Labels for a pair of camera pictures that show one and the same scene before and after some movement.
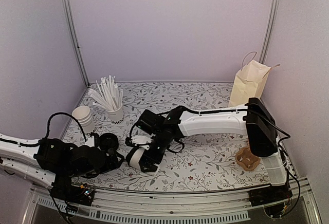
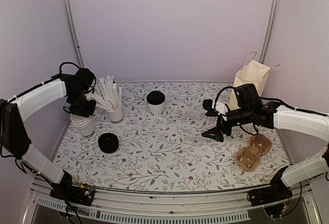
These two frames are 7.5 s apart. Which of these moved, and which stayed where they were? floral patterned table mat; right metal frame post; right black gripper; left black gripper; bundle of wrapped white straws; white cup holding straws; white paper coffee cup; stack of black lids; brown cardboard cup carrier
Moved: white paper coffee cup; right black gripper; left black gripper
Stayed: bundle of wrapped white straws; right metal frame post; floral patterned table mat; white cup holding straws; brown cardboard cup carrier; stack of black lids
